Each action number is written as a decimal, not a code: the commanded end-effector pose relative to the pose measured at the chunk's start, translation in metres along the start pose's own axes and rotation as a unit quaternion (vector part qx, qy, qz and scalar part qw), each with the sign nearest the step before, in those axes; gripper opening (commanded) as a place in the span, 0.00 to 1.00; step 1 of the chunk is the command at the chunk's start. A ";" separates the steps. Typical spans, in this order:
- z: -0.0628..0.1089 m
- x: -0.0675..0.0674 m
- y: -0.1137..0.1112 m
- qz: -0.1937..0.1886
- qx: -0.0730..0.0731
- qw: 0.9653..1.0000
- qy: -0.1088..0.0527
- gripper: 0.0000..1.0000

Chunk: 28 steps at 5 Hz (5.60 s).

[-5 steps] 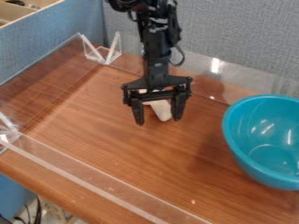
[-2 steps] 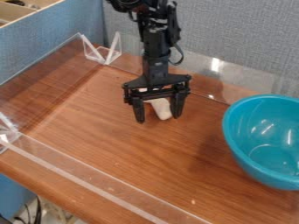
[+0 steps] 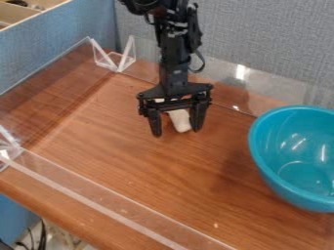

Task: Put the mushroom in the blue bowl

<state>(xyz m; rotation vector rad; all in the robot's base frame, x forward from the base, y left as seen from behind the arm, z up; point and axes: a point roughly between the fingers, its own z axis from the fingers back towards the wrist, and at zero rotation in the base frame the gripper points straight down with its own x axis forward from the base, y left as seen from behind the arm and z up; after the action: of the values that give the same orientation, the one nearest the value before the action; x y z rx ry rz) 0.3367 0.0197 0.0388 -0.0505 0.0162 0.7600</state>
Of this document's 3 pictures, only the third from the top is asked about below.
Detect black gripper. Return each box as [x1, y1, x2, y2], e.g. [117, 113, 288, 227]
[137, 62, 212, 138]

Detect white plush mushroom toy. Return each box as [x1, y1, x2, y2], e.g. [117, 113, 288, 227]
[167, 109, 192, 133]

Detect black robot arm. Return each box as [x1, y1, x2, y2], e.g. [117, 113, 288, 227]
[118, 0, 212, 137]

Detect blue plastic bowl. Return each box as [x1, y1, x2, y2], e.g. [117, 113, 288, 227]
[248, 105, 334, 213]

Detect clear acrylic back barrier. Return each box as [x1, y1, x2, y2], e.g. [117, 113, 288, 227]
[129, 35, 334, 118]

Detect clear acrylic barrier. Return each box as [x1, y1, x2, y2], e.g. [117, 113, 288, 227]
[0, 125, 235, 250]
[0, 36, 93, 96]
[129, 35, 334, 118]

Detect clear acrylic left barrier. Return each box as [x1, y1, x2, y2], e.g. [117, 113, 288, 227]
[0, 36, 93, 96]

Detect clear acrylic front barrier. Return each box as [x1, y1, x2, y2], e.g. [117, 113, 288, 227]
[0, 125, 235, 250]

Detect wooden shelf box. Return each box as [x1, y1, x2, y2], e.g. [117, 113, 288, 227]
[0, 0, 73, 32]

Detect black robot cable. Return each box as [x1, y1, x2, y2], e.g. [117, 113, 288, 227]
[188, 48, 207, 74]

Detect clear acrylic corner bracket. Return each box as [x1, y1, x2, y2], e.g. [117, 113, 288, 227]
[88, 36, 137, 72]

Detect black floor cables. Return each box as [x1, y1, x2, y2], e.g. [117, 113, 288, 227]
[0, 218, 49, 250]

